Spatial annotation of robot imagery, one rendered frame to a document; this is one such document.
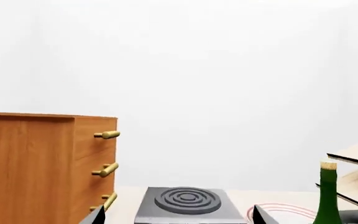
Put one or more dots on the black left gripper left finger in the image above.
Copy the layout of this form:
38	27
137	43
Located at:
98	215

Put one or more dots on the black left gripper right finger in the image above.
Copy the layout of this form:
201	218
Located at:
263	217

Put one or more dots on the wooden drawer cabinet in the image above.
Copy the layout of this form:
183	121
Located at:
36	168

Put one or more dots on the white plate red rim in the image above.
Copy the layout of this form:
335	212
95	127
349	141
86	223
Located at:
286	210

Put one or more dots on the green glass bottle with cork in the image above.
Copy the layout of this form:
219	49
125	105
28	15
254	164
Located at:
327	198

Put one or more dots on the grey single burner stove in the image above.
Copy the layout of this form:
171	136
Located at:
186	205

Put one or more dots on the light wooden shelf rack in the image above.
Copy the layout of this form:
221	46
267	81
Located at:
357	172

